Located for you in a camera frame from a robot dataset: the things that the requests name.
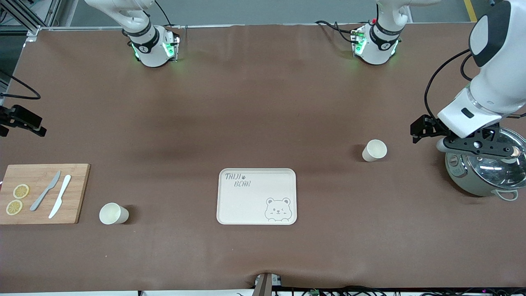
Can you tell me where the white IKEA cup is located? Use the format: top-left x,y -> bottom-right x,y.
99,202 -> 129,225
362,139 -> 388,162

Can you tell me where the glass pot lid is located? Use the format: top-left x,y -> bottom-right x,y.
446,127 -> 526,191

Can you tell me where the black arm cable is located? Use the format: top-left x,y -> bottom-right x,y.
460,53 -> 477,82
424,49 -> 472,120
0,70 -> 42,101

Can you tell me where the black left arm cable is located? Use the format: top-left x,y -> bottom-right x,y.
424,49 -> 472,120
460,53 -> 477,82

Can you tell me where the white plastic knife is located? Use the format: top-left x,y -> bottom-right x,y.
48,174 -> 72,220

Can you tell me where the aluminium frame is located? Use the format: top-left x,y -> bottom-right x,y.
0,0 -> 63,37

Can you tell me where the grey-green cooking pot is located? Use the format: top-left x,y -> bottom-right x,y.
445,151 -> 526,202

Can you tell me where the grey metal mount post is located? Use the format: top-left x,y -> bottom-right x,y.
254,271 -> 283,296

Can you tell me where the grey plastic knife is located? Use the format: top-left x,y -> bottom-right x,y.
29,170 -> 62,212

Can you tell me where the bamboo cutting board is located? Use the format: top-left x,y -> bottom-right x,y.
0,164 -> 91,225

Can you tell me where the black base cable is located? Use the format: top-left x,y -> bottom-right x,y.
315,20 -> 359,44
154,0 -> 173,28

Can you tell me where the white bear print tray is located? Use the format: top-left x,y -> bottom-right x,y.
216,168 -> 298,226

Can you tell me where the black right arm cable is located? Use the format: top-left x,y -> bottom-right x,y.
0,70 -> 42,101

